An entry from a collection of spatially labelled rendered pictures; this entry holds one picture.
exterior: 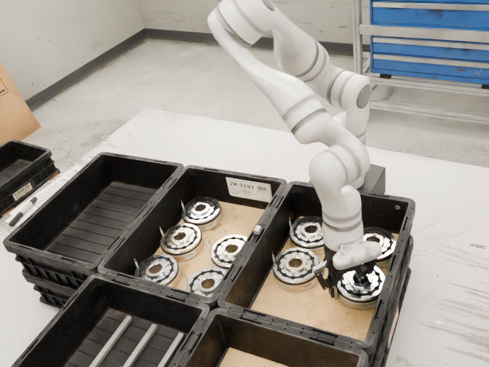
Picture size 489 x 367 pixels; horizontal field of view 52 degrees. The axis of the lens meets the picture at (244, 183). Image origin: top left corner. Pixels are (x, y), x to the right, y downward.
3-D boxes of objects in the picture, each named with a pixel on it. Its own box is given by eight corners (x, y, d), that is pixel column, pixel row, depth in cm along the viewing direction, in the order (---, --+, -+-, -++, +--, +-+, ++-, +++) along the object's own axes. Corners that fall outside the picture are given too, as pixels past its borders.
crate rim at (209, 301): (188, 170, 137) (186, 163, 135) (290, 187, 124) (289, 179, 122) (97, 278, 110) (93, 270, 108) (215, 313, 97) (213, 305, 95)
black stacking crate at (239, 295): (295, 216, 129) (290, 181, 123) (414, 239, 117) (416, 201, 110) (226, 342, 103) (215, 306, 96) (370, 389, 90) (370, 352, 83)
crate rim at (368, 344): (290, 187, 124) (289, 179, 122) (417, 207, 111) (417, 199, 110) (215, 313, 97) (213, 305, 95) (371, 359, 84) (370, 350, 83)
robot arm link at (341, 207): (333, 242, 87) (370, 218, 91) (328, 171, 78) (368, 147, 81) (307, 222, 92) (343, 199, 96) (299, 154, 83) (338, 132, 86)
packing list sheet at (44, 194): (73, 164, 189) (72, 163, 189) (116, 177, 178) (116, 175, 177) (1, 219, 169) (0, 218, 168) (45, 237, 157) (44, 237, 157)
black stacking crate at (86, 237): (113, 183, 155) (101, 152, 148) (195, 198, 142) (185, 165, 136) (21, 276, 128) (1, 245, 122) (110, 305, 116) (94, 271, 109)
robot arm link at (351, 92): (377, 71, 119) (374, 130, 130) (344, 61, 124) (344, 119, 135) (354, 88, 114) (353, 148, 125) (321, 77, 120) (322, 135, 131)
